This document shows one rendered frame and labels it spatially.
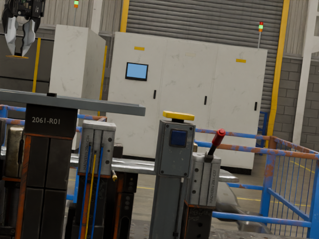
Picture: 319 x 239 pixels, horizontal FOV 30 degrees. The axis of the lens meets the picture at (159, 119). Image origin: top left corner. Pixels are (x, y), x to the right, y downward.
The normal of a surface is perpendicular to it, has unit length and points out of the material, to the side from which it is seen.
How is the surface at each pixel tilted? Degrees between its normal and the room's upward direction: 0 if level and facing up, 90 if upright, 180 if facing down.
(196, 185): 90
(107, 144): 90
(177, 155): 90
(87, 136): 90
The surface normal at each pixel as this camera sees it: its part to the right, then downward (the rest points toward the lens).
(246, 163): 0.04, 0.06
